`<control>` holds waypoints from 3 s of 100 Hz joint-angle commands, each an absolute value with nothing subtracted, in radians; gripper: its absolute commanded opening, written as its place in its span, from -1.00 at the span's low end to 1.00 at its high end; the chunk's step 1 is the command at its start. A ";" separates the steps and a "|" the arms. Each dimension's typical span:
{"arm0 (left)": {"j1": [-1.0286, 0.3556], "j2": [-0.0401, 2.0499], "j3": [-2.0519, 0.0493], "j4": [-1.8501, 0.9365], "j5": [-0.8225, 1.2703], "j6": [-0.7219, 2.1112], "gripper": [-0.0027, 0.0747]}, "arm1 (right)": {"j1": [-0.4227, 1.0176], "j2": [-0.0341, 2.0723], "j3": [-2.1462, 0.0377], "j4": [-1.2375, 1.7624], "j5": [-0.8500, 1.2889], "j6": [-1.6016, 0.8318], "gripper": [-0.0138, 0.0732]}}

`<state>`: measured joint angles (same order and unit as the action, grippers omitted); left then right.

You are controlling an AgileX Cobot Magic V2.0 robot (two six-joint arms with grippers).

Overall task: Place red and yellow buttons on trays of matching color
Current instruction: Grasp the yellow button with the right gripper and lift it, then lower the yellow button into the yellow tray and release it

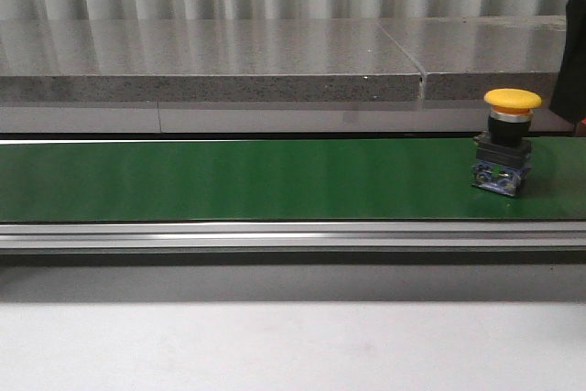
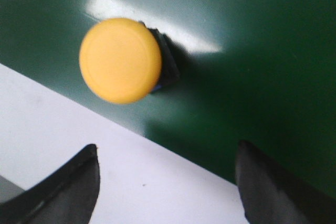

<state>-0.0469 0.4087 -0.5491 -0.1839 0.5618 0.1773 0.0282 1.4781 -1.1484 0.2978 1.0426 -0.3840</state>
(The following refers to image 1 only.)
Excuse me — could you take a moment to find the grey speckled stone slab left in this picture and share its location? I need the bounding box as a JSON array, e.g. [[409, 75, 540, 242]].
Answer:
[[1, 19, 421, 103]]

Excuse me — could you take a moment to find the grey speckled stone slab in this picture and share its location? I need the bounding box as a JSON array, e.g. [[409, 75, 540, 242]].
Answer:
[[380, 16, 566, 102], [1, 19, 421, 103]]

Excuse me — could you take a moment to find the yellow mushroom push button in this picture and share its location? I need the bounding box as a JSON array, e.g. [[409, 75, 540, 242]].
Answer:
[[472, 88, 542, 197]]

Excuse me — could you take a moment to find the grey speckled stone slab right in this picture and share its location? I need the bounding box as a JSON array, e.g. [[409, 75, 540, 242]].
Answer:
[[380, 16, 566, 102]]

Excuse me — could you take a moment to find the green conveyor belt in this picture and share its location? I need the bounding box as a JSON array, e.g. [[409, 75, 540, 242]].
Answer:
[[1, 137, 585, 223]]

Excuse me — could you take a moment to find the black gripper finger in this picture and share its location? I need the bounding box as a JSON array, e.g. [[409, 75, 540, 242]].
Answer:
[[549, 0, 585, 124]]

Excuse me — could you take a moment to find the aluminium conveyor frame rail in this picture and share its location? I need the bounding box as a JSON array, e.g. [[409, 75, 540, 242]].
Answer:
[[1, 220, 585, 255]]

